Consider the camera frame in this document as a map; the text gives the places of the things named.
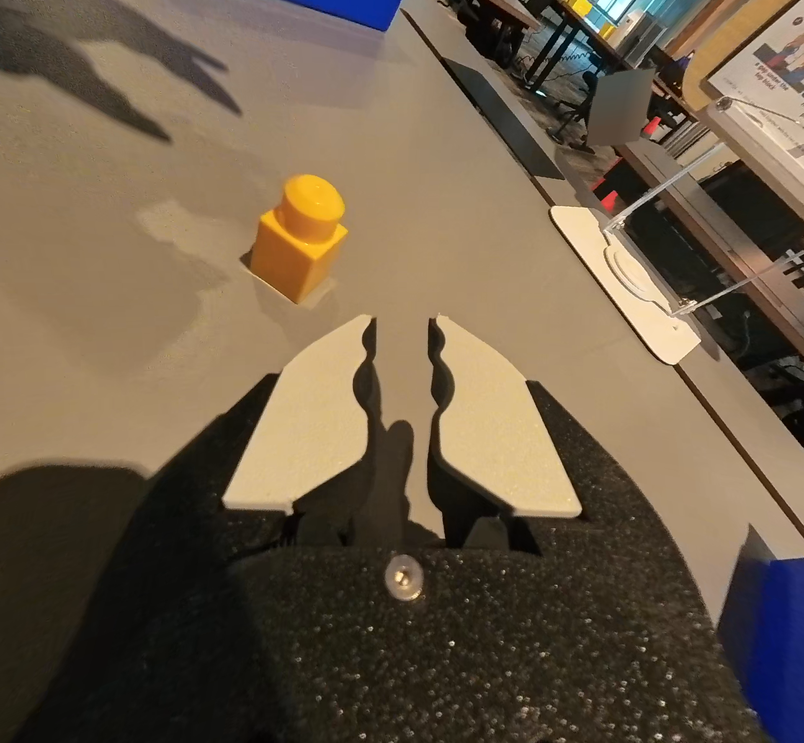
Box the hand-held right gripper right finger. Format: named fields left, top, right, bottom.
left=427, top=313, right=583, bottom=549

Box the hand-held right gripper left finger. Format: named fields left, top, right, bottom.
left=222, top=315, right=379, bottom=548

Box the yellow single-stud block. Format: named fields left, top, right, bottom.
left=249, top=174, right=350, bottom=304

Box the blue plastic item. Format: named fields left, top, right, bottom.
left=716, top=557, right=804, bottom=731

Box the wooden instruction poster board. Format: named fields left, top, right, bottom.
left=681, top=0, right=804, bottom=160

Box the black desk cable cover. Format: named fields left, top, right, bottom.
left=441, top=57, right=566, bottom=181

